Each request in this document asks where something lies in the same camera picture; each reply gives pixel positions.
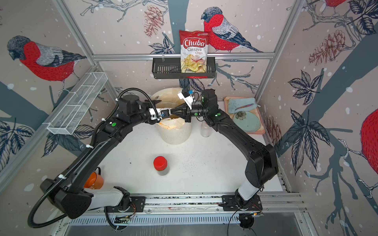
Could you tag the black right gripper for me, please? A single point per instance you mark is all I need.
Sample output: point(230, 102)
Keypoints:
point(186, 116)

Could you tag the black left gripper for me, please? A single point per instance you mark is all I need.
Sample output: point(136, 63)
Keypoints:
point(149, 103)

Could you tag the glass jar with tea leaves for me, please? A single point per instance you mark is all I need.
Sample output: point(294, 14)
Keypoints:
point(205, 130)

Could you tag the red-lidded glass jar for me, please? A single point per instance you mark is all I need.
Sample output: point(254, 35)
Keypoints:
point(161, 165)
point(165, 113)

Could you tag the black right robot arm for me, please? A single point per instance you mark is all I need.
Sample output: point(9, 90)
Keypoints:
point(262, 162)

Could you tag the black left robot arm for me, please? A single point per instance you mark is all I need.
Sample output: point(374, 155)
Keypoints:
point(67, 191)

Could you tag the cream waste bin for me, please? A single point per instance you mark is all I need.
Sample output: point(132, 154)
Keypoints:
point(175, 136)

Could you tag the yellowish bin liner bag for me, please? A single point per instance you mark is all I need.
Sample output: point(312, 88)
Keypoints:
point(169, 99)

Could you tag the teal folded cloth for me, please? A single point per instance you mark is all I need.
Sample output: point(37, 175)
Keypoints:
point(236, 105)

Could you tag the pink plastic tray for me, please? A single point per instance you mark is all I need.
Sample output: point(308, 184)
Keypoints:
point(254, 111)

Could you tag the mint green flower plate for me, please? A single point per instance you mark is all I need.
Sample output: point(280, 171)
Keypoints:
point(247, 121)

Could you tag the Chuba cassava chips bag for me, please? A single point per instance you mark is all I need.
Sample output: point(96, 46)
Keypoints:
point(194, 50)

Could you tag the orange cup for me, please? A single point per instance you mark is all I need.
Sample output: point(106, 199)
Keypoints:
point(95, 181)

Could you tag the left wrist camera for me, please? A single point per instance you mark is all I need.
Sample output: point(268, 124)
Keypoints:
point(155, 114)

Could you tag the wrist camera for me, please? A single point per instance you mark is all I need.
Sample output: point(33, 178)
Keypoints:
point(155, 114)
point(187, 96)

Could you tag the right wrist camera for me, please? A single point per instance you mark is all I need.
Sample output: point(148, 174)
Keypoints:
point(187, 96)

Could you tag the black wall basket shelf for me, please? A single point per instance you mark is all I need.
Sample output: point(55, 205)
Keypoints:
point(170, 69)

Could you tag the white wire mesh basket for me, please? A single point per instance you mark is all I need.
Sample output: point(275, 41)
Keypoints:
point(70, 116)

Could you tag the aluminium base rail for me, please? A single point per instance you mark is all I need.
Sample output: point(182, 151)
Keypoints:
point(181, 209)

